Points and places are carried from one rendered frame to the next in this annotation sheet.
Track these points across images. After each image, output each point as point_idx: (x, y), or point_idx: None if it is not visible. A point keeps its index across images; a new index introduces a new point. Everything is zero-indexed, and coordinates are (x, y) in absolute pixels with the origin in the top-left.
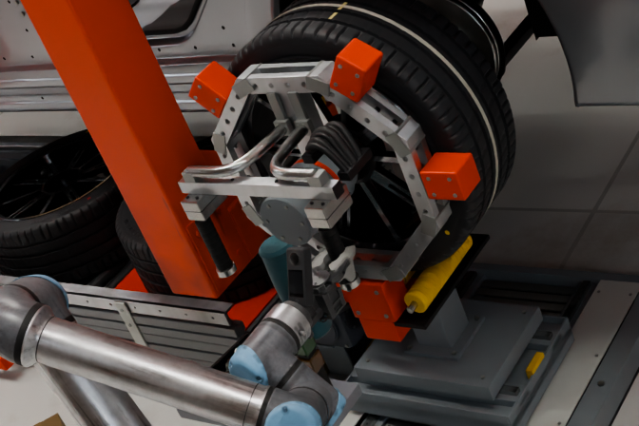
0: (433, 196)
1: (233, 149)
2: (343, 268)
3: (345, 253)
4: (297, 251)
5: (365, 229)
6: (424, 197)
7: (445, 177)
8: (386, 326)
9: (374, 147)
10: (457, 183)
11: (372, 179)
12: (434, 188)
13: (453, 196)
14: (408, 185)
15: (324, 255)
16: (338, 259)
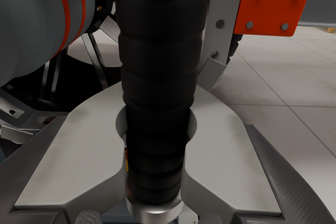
0: (247, 27)
1: None
2: (307, 187)
3: (210, 103)
4: None
5: (70, 94)
6: (228, 29)
7: None
8: None
9: None
10: (304, 3)
11: (101, 29)
12: (255, 13)
13: (279, 28)
14: (210, 7)
15: (112, 112)
16: (208, 127)
